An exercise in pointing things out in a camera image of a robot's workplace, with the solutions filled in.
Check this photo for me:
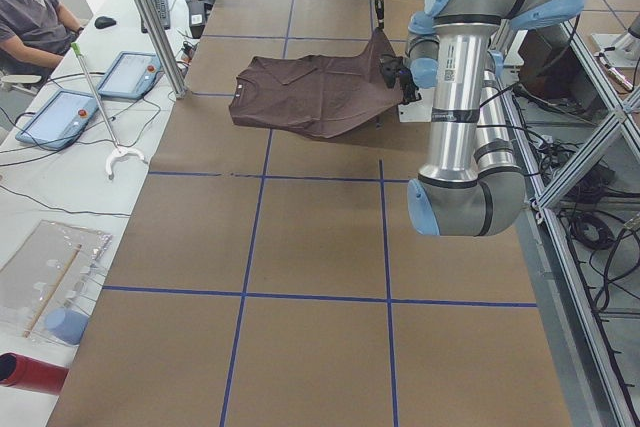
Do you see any dark brown t-shirt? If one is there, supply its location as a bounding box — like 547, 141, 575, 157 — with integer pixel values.
229, 29, 403, 139

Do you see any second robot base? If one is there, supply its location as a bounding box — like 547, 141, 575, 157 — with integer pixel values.
591, 17, 639, 69

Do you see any black keyboard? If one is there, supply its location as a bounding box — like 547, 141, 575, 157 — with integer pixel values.
151, 0, 171, 30

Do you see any upper teach pendant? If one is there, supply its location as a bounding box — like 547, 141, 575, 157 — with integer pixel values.
97, 51, 161, 100

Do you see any teach pendant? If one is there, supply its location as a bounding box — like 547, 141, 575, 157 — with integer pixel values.
97, 51, 161, 100
15, 89, 98, 151

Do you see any black computer mouse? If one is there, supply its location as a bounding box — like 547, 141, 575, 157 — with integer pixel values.
94, 16, 117, 30

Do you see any lower teach pendant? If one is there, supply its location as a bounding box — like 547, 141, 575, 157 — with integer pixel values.
15, 89, 98, 151

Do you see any seated person grey shirt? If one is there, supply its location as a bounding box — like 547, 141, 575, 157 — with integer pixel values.
1, 0, 84, 78

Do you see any wooden stick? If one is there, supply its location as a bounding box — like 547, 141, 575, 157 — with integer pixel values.
22, 244, 82, 338

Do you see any red cylinder tube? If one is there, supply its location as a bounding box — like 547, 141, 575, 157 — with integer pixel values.
1, 352, 68, 395

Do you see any brown box behind frame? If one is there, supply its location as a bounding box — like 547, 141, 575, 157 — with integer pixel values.
518, 26, 579, 100

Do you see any aluminium frame post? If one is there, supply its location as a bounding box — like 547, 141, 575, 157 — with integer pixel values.
134, 0, 187, 99

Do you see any aluminium frame cage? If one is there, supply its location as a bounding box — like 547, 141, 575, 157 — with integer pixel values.
505, 11, 639, 426

